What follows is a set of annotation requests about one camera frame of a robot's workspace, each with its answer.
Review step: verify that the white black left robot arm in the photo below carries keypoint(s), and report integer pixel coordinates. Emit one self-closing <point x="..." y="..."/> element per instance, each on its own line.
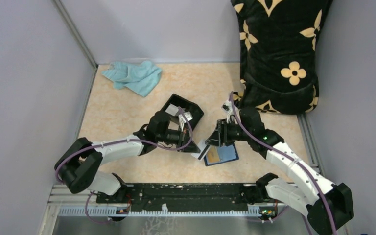
<point x="78" y="168"/>

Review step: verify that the yellow credit card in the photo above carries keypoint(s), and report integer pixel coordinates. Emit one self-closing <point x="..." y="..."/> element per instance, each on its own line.
<point x="212" y="157"/>

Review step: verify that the light blue cloth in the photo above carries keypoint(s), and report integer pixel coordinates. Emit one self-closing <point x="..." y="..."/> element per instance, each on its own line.
<point x="140" y="78"/>

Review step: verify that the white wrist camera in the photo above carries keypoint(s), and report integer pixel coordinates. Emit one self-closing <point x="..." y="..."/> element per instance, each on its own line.
<point x="184" y="118"/>
<point x="228" y="109"/>

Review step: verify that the grey credit card stack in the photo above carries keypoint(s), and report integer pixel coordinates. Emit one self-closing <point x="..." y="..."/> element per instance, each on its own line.
<point x="172" y="110"/>

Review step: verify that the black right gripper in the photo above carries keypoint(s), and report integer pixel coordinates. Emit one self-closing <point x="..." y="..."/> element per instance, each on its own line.
<point x="221" y="134"/>

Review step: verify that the black floral cushion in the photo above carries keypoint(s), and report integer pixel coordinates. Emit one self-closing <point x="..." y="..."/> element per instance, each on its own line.
<point x="278" y="40"/>

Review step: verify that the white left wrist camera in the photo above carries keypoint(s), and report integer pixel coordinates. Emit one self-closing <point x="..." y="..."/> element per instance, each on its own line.
<point x="184" y="118"/>

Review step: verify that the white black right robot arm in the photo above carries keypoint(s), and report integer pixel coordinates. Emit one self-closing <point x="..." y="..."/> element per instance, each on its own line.
<point x="326" y="205"/>

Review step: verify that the white magnetic stripe card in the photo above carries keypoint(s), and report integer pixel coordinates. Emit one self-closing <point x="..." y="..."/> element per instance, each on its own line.
<point x="204" y="148"/>

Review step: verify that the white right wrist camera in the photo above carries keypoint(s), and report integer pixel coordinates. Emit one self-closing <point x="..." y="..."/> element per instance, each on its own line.
<point x="228" y="109"/>

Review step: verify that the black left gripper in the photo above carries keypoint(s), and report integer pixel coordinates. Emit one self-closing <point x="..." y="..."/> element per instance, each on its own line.
<point x="184" y="137"/>

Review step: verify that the blue leather card holder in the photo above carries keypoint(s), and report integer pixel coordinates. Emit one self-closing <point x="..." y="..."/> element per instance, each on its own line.
<point x="226" y="154"/>

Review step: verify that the black plastic card box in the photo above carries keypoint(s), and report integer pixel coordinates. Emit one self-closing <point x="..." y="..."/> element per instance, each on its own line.
<point x="186" y="106"/>

